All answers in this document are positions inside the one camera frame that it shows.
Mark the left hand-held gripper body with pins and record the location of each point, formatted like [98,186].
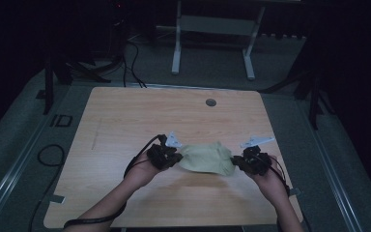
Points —
[161,156]

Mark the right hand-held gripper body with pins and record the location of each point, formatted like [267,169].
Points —
[257,162]

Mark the person's right hand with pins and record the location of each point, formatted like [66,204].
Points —
[269,183]

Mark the person's left hand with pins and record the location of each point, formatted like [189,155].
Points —
[141,172]

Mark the grey tape piece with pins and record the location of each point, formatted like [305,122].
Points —
[295,191]
[57,199]

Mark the grey round table grommet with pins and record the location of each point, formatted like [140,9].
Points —
[210,102]

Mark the black metal stand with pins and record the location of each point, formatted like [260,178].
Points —
[49,87]
[314,103]

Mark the dark equipment with red light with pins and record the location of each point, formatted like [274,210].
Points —
[119,29]

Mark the aluminium floor rail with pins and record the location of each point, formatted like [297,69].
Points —
[331,174]
[13,170]

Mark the white metal table frame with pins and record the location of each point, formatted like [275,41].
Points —
[217,25]

